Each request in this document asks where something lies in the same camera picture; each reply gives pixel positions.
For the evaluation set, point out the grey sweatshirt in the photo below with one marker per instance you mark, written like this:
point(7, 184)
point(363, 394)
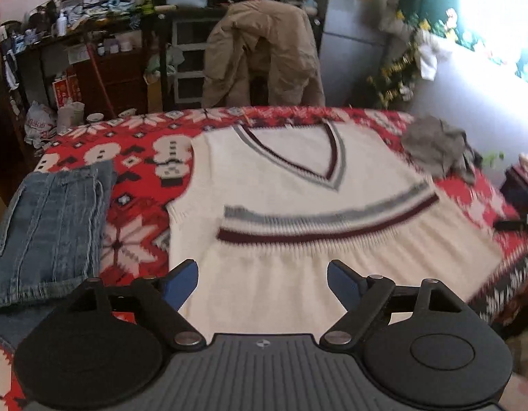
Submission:
point(439, 145)

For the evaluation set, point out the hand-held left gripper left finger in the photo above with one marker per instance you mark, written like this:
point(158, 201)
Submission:
point(182, 281)

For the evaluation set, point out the red broom stick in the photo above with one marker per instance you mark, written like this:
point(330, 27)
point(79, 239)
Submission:
point(100, 77)

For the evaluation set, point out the red printed blanket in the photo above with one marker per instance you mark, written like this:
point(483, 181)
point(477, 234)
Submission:
point(140, 231)

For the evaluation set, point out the green printed curtain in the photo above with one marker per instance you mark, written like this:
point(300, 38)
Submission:
point(435, 0)

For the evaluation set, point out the red printed carton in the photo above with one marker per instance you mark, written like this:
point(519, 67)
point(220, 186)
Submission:
point(66, 90)

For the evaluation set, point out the blue denim jeans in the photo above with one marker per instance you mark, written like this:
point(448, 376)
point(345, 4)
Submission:
point(45, 231)

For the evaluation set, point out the white plastic bag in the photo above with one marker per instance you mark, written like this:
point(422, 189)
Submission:
point(39, 124)

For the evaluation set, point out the white cloth tie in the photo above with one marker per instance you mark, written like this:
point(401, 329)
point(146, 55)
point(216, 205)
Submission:
point(431, 55)

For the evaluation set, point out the pale green plastic bag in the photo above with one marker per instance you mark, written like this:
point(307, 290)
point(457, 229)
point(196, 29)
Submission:
point(167, 62)

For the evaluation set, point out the brown wooden dresser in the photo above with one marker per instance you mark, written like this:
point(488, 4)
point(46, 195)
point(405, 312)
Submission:
point(118, 81)

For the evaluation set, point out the black shelf rack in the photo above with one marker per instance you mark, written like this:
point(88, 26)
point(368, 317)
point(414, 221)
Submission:
point(163, 51)

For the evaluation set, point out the white plastic drawers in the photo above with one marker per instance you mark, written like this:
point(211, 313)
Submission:
point(187, 53)

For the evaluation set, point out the blue plush toy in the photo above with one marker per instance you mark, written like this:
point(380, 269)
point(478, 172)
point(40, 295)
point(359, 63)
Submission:
point(310, 4)

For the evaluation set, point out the silver refrigerator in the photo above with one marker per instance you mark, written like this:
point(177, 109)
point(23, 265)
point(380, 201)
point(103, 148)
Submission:
point(354, 43)

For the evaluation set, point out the green plastic plant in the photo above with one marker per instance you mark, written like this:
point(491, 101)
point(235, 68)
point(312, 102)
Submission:
point(493, 157)

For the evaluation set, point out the cream knit striped vest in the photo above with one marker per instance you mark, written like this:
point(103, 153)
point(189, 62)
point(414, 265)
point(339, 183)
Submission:
point(311, 222)

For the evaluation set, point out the beige jacket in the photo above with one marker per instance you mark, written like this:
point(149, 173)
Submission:
point(264, 51)

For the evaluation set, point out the light blue cloth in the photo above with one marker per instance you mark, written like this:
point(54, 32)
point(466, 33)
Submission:
point(185, 0)

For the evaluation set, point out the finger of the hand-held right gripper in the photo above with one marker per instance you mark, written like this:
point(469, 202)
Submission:
point(509, 225)

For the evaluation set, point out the shelf of assorted items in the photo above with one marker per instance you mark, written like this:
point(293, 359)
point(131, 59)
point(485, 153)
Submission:
point(75, 4)

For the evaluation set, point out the yellow carton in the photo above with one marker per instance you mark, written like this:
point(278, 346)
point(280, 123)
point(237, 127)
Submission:
point(155, 94)

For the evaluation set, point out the white ceramic bowl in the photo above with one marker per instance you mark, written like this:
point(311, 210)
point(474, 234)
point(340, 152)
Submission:
point(95, 117)

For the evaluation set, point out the small christmas tree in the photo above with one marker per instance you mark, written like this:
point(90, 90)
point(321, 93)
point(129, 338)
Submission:
point(396, 81)

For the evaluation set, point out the wooden bedside cabinet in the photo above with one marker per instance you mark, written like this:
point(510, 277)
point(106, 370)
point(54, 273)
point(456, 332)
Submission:
point(518, 188)

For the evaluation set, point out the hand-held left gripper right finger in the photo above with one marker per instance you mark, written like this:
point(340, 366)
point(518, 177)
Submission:
point(343, 281)

